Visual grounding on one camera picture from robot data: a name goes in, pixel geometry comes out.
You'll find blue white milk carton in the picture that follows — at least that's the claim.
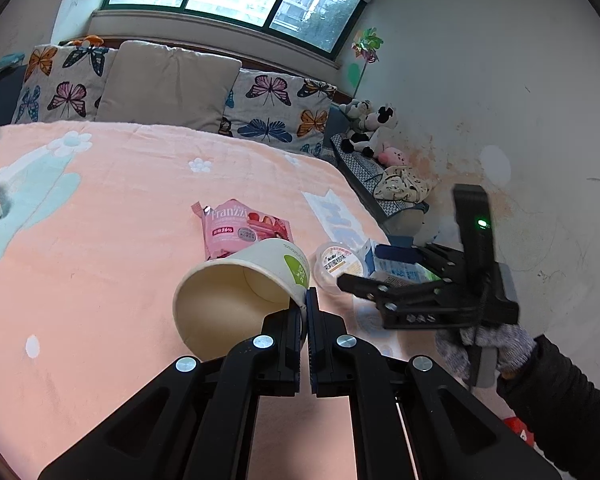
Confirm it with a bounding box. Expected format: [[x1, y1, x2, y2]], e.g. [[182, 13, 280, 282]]
[[360, 239, 443, 286]]

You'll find pink plush toy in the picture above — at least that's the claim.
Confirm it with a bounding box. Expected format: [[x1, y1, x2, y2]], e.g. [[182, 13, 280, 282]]
[[377, 145, 410, 166]]

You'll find pink snack packet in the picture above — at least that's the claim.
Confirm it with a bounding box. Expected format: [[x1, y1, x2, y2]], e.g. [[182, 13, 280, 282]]
[[191, 197, 293, 261]]

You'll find grey patterned mat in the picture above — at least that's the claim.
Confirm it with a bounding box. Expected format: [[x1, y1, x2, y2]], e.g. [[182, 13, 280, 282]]
[[330, 132, 431, 218]]

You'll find beige pillow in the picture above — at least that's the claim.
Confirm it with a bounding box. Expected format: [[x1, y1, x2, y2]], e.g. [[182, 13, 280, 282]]
[[94, 40, 243, 135]]

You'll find butterfly print pillow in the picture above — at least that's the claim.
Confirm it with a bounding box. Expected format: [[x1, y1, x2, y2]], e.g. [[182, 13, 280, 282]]
[[11, 42, 118, 125], [219, 69, 338, 158]]

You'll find pink flower blanket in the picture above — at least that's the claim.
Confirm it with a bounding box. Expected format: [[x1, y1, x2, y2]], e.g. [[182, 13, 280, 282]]
[[0, 120, 413, 480]]

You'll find cow plush toy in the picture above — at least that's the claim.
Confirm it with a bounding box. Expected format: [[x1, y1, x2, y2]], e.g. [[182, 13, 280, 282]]
[[341, 104, 400, 157]]

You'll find grey plush toy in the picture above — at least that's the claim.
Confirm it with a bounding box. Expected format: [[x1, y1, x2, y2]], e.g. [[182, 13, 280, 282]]
[[337, 101, 372, 122]]

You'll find person's right forearm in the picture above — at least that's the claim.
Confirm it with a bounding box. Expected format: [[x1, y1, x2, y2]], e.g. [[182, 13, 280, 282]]
[[495, 335, 600, 471]]

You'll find cream patterned cloth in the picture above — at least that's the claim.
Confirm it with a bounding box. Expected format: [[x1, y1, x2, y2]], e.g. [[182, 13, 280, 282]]
[[372, 164, 433, 203]]

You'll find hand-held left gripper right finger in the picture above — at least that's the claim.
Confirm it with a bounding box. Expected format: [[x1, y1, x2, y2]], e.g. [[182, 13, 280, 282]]
[[305, 287, 563, 480]]

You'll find colourful pinwheel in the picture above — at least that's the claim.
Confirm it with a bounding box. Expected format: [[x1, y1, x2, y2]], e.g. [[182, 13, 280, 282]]
[[351, 27, 385, 98]]

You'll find clear plastic lidded cup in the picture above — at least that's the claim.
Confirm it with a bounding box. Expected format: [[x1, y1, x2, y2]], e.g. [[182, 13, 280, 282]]
[[312, 241, 368, 292]]

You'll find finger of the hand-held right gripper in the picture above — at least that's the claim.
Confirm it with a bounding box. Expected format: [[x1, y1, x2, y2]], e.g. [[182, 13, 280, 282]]
[[337, 273, 462, 307], [374, 243, 464, 282]]

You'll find white paper cup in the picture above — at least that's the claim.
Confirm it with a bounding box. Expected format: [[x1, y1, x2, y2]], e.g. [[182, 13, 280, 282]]
[[172, 237, 312, 361]]

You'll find person's right hand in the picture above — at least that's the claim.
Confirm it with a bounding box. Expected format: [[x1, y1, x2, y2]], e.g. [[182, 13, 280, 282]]
[[435, 322, 536, 381]]

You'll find red plastic bag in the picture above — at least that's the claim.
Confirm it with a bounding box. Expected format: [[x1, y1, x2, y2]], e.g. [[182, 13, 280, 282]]
[[502, 415, 543, 446]]

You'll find dark blue cushion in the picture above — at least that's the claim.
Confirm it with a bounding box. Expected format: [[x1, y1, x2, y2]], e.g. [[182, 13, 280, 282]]
[[0, 62, 28, 127]]

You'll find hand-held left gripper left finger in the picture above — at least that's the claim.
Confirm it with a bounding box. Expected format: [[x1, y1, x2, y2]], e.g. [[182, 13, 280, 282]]
[[37, 302, 311, 480]]

